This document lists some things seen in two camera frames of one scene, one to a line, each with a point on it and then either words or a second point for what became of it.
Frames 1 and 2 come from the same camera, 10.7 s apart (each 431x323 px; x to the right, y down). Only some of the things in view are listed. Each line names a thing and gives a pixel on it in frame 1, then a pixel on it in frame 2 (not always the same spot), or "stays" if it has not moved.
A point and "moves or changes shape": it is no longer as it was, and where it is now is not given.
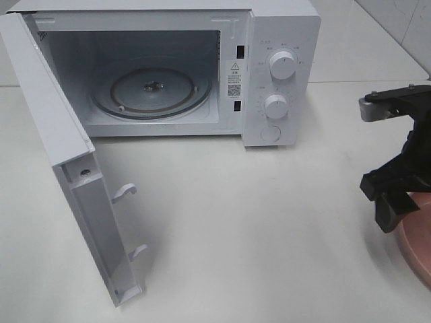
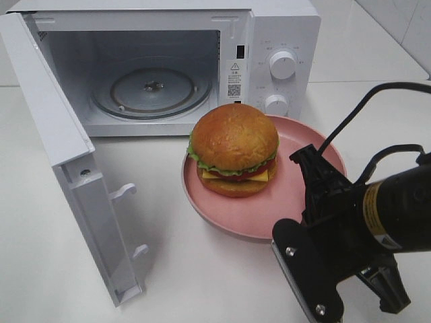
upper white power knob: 282,64 stays
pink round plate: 415,234 moves or changes shape
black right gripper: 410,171 -> 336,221
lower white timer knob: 275,106 stays
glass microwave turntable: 151,92 stays
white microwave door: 70,149 stays
